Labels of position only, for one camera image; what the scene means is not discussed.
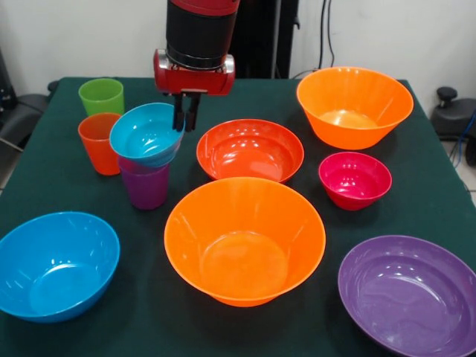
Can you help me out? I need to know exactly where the small blue bowl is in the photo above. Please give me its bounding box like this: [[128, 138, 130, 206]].
[[109, 103, 186, 169]]

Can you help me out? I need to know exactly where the red-orange bowl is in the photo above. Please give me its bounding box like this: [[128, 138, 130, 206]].
[[196, 118, 305, 184]]

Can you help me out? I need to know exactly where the dark green tablecloth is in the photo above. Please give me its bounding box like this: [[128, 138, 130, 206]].
[[0, 76, 476, 357]]

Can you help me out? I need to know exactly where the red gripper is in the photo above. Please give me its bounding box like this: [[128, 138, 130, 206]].
[[153, 48, 237, 132]]

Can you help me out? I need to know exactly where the purple bowl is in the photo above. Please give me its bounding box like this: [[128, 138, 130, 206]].
[[337, 234, 476, 357]]

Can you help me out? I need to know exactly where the green cup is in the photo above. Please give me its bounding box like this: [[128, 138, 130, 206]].
[[78, 77, 125, 117]]

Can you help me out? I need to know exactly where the large blue bowl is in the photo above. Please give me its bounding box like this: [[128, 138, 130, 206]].
[[0, 211, 121, 324]]

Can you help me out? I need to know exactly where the blue cable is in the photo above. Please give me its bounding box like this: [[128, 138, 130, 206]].
[[448, 111, 476, 168]]

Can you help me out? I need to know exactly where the purple cup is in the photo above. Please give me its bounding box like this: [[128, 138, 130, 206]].
[[118, 155, 170, 211]]

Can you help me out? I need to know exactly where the orange cup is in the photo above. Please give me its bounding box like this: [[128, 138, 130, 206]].
[[77, 112, 124, 176]]

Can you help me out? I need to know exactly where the black cable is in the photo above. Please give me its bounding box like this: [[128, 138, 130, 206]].
[[292, 0, 338, 80]]

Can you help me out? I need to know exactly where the pink bowl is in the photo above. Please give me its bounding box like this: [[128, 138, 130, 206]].
[[318, 151, 393, 211]]

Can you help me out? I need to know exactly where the black pedestal leg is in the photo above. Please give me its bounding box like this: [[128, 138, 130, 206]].
[[430, 86, 476, 141], [0, 48, 61, 149]]

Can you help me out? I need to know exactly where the large orange bowl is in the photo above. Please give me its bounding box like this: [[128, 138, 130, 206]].
[[296, 66, 414, 151], [164, 176, 327, 308]]

